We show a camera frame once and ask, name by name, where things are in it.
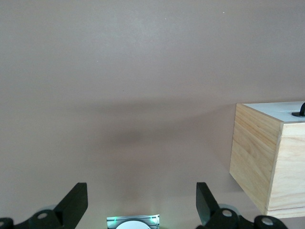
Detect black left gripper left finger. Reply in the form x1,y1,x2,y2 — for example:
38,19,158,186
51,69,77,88
0,182,89,229

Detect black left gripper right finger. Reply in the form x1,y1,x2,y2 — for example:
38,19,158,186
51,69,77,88
196,182,288,229

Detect black bar drawer handle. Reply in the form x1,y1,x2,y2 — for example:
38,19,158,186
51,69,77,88
291,102,305,118

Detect light wooden drawer cabinet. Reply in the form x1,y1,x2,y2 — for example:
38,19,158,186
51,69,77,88
229,101,305,219

